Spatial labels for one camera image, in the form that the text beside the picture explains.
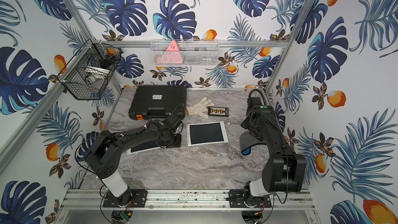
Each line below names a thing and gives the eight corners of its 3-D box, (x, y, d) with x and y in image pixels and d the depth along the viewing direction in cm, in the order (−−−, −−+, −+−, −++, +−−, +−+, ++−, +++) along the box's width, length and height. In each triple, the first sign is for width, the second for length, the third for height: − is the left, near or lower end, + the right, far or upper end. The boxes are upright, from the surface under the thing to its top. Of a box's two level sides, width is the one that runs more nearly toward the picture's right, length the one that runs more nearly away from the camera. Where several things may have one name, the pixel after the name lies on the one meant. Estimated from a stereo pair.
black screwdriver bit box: (206, 115, 108) (206, 113, 106) (206, 108, 112) (206, 106, 110) (228, 116, 107) (229, 114, 105) (228, 109, 111) (228, 107, 109)
